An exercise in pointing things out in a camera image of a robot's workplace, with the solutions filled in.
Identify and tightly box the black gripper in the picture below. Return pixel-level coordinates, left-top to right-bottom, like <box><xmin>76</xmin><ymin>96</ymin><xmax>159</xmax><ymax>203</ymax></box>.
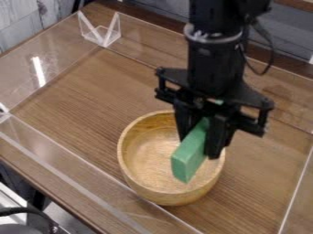
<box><xmin>153</xmin><ymin>30</ymin><xmax>277</xmax><ymax>160</ymax></box>

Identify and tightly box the green rectangular block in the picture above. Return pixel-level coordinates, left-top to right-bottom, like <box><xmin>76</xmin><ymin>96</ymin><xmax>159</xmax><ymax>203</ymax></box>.
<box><xmin>171</xmin><ymin>118</ymin><xmax>209</xmax><ymax>183</ymax></box>

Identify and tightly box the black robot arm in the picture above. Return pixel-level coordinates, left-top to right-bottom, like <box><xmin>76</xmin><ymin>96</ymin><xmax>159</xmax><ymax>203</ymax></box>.
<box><xmin>155</xmin><ymin>0</ymin><xmax>274</xmax><ymax>159</ymax></box>

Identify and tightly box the brown wooden bowl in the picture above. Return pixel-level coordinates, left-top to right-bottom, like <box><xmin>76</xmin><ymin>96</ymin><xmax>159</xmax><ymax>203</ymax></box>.
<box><xmin>118</xmin><ymin>111</ymin><xmax>226</xmax><ymax>206</ymax></box>

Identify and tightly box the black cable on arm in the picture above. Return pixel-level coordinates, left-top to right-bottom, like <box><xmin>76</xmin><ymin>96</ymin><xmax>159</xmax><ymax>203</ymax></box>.
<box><xmin>244</xmin><ymin>17</ymin><xmax>276</xmax><ymax>77</ymax></box>

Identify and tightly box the clear acrylic tray wall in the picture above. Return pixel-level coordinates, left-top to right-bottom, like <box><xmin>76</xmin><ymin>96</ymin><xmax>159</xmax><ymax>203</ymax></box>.
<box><xmin>0</xmin><ymin>104</ymin><xmax>203</xmax><ymax>234</ymax></box>

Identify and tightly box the clear acrylic corner bracket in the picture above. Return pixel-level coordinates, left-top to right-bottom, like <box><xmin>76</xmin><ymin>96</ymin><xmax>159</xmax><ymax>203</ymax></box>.
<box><xmin>78</xmin><ymin>11</ymin><xmax>121</xmax><ymax>48</ymax></box>

